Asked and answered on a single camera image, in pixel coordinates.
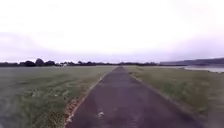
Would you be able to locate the distant row of trees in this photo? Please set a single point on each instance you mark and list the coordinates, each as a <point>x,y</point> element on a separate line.
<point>66,63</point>

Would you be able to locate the pale water surface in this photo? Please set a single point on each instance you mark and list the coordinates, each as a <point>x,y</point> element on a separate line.
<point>208,69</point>

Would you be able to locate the grey asphalt path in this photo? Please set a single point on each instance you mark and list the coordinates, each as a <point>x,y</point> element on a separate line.
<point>126,103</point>

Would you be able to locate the distant dark hillside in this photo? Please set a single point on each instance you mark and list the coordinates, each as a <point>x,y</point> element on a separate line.
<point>200,61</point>

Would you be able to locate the green grass field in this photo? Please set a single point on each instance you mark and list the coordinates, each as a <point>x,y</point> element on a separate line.
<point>36,90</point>

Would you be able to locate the grass strip by water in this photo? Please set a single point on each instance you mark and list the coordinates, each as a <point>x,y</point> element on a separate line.
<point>186,86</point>

